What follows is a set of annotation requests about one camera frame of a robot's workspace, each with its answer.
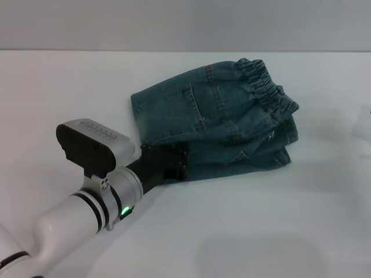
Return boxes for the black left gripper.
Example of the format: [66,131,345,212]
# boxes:
[126,144,191,194]

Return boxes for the blue denim shorts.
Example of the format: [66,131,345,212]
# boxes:
[129,57,301,184]

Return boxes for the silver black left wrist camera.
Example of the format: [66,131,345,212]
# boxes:
[55,117,136,178]

